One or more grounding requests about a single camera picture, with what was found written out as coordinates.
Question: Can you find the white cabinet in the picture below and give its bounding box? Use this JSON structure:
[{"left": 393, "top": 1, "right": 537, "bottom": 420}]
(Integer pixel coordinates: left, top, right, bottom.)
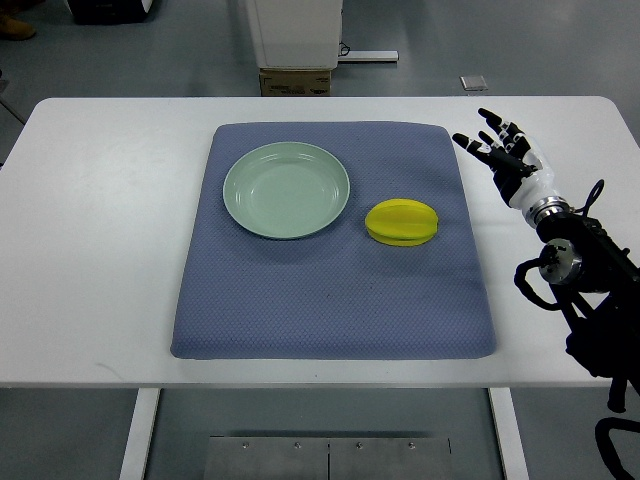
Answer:
[{"left": 245, "top": 0, "right": 343, "bottom": 70}]

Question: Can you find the yellow starfruit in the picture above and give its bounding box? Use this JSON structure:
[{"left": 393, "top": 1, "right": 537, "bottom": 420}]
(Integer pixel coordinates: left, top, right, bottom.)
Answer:
[{"left": 365, "top": 198, "right": 439, "bottom": 247}]

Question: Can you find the cardboard box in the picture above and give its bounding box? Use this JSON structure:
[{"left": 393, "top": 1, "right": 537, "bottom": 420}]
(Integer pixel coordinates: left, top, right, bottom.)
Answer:
[{"left": 259, "top": 69, "right": 331, "bottom": 97}]

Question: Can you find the metal floor plate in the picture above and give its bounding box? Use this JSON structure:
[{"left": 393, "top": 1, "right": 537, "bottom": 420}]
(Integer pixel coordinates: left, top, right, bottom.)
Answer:
[{"left": 204, "top": 437, "right": 454, "bottom": 479}]

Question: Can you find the blue quilted mat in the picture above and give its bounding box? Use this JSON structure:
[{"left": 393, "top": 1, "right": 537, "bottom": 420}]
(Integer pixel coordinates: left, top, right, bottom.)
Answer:
[{"left": 171, "top": 122, "right": 496, "bottom": 360}]

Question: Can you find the grey floor socket cover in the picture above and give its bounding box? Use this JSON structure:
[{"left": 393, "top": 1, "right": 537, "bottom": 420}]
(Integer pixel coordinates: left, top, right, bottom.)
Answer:
[{"left": 459, "top": 75, "right": 488, "bottom": 92}]

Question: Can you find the black white machine base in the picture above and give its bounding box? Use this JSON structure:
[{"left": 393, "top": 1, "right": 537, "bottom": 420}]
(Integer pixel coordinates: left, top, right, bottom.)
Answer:
[{"left": 66, "top": 0, "right": 155, "bottom": 25}]

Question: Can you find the brown shoe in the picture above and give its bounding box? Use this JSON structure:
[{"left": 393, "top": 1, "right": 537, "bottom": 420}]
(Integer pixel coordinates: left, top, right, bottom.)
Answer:
[{"left": 0, "top": 13, "right": 36, "bottom": 41}]

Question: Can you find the light green plate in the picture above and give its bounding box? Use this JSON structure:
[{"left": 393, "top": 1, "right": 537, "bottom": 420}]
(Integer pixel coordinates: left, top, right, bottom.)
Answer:
[{"left": 222, "top": 142, "right": 351, "bottom": 240}]

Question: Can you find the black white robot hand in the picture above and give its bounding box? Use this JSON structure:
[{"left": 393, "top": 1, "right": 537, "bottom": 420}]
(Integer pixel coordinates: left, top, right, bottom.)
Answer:
[{"left": 452, "top": 108, "right": 560, "bottom": 228}]

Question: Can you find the white floor rail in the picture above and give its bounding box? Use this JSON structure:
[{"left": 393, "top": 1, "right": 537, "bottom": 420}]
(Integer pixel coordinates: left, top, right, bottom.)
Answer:
[{"left": 338, "top": 50, "right": 399, "bottom": 63}]

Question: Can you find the white table left leg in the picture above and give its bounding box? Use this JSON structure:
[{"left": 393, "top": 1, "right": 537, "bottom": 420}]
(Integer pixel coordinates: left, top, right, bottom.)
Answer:
[{"left": 119, "top": 388, "right": 161, "bottom": 480}]

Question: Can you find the white table leg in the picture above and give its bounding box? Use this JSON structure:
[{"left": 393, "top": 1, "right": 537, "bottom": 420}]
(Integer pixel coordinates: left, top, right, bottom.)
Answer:
[
  {"left": 119, "top": 388, "right": 161, "bottom": 480},
  {"left": 488, "top": 387, "right": 530, "bottom": 480}
]

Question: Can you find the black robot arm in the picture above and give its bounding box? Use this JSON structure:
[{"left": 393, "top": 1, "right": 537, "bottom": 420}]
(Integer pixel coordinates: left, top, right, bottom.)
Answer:
[{"left": 514, "top": 181, "right": 639, "bottom": 479}]

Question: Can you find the white table right leg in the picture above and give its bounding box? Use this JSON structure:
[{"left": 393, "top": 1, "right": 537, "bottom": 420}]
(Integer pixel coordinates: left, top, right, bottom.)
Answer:
[{"left": 488, "top": 387, "right": 530, "bottom": 480}]

